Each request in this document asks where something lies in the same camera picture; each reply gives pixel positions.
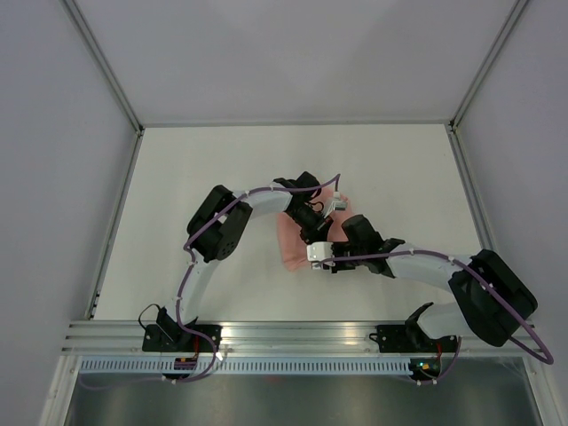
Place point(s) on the aluminium front rail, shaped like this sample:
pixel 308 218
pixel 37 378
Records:
pixel 253 339

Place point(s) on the white slotted cable duct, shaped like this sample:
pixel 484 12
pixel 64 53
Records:
pixel 234 366

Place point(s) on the aluminium right corner post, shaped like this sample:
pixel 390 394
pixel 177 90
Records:
pixel 505 32

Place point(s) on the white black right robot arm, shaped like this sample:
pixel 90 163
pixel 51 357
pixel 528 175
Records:
pixel 489 300

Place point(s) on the aluminium rail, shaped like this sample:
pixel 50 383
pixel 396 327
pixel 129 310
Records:
pixel 111 231
pixel 480 220
pixel 253 339

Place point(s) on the aluminium right side rail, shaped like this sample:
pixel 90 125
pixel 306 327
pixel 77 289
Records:
pixel 480 220

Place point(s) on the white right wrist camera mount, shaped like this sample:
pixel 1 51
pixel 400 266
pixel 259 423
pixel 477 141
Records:
pixel 320 255

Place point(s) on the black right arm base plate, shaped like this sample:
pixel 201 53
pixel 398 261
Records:
pixel 398 338

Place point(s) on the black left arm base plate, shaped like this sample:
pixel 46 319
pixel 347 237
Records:
pixel 156 340

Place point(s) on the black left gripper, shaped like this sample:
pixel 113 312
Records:
pixel 319 232

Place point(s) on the pink cloth napkin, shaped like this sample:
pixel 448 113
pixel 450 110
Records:
pixel 292 247

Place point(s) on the aluminium left corner post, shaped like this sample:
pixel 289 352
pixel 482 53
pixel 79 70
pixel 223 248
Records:
pixel 91 43

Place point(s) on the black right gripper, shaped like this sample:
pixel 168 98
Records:
pixel 339 267

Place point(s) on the aluminium corner post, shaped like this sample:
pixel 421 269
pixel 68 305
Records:
pixel 91 43
pixel 505 32

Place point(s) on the aluminium left side rail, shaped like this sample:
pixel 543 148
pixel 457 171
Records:
pixel 111 231

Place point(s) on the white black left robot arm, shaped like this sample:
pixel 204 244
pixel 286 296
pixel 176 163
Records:
pixel 215 231

